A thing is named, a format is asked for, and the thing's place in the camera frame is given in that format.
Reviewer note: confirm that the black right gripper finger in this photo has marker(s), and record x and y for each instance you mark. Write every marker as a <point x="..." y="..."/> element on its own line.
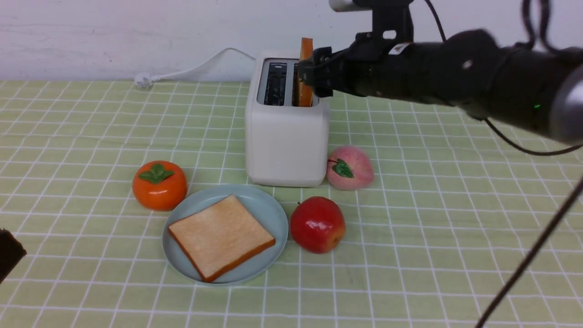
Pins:
<point x="322" y="72"/>

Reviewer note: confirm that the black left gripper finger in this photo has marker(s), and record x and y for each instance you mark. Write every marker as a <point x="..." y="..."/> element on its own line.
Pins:
<point x="11" y="253"/>

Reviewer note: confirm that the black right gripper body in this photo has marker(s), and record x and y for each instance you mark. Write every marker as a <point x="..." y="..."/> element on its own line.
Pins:
<point x="363" y="69"/>

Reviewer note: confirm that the toast slice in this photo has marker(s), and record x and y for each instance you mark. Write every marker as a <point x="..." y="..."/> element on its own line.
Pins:
<point x="303" y="93"/>
<point x="221" y="237"/>

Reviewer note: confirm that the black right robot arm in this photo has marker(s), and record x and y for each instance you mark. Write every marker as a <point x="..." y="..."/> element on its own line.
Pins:
<point x="540" y="92"/>

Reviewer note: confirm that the white toaster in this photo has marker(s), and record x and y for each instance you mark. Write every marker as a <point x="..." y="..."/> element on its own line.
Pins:
<point x="285" y="145"/>

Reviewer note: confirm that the pink peach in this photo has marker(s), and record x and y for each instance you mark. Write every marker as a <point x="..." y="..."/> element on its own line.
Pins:
<point x="349" y="168"/>

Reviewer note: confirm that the light blue plate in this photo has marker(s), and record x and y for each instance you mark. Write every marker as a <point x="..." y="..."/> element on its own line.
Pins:
<point x="261" y="205"/>

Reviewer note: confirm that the red apple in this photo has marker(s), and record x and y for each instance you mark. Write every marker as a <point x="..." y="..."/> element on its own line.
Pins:
<point x="317" y="225"/>

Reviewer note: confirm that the orange persimmon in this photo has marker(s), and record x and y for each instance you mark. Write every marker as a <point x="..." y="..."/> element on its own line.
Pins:
<point x="160" y="185"/>

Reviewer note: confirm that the green checkered tablecloth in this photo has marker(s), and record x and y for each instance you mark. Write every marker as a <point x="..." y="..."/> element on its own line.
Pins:
<point x="449" y="216"/>

